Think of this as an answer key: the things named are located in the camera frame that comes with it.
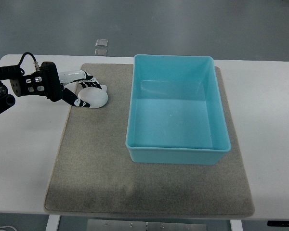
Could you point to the black white robotic hand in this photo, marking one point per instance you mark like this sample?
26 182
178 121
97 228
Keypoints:
81 77

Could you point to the white bunny toy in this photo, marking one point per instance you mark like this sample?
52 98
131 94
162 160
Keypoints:
95 97

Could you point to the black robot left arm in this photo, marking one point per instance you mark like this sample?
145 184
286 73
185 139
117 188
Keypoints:
14 82

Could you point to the blue plastic box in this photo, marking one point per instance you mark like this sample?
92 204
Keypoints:
176 113

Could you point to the lower floor socket plate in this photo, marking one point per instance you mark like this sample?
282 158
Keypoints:
100 52

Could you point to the floor socket plate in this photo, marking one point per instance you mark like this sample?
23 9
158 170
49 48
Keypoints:
101 43
100 52

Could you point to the upper floor socket plate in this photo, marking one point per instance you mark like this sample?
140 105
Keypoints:
101 43

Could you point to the grey felt mat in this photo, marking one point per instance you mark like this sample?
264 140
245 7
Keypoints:
94 175

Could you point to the white left table leg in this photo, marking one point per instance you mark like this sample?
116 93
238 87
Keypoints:
53 223

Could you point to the white table leg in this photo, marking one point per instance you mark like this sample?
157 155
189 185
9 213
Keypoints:
236 225
53 223

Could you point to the white right table leg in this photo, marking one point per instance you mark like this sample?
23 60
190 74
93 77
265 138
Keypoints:
236 225

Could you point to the black table control panel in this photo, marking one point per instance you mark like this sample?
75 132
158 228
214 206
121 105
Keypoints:
278 223

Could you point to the metal table base plate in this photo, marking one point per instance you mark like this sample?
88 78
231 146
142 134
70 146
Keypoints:
120 225

